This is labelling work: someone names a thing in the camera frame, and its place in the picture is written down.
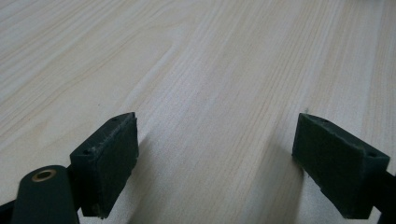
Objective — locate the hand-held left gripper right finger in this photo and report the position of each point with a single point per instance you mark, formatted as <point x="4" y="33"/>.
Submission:
<point x="336" y="165"/>

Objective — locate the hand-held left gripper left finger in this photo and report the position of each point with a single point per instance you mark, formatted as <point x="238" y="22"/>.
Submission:
<point x="106" y="161"/>

